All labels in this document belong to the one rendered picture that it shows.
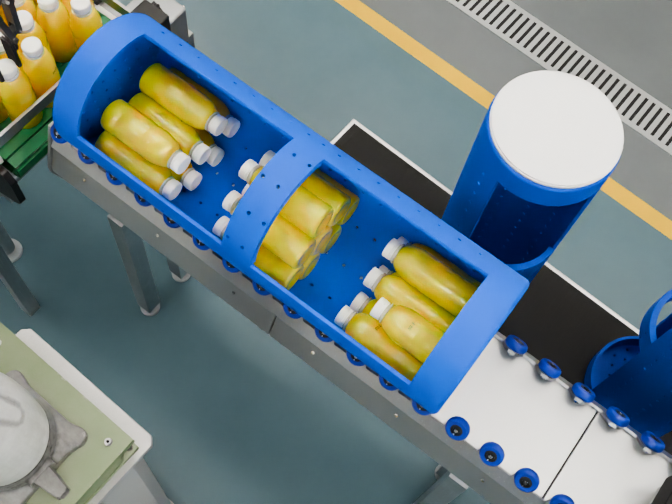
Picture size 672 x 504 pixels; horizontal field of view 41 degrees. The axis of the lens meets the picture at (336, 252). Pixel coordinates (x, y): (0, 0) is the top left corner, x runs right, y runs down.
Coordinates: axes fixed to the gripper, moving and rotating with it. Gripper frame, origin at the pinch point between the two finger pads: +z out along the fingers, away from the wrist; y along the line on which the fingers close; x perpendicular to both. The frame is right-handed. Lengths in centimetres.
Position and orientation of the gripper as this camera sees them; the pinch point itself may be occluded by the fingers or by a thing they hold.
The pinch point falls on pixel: (2, 60)
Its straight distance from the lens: 184.8
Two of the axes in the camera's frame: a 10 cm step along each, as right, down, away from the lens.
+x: -8.0, -5.8, 1.9
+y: 6.0, -7.1, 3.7
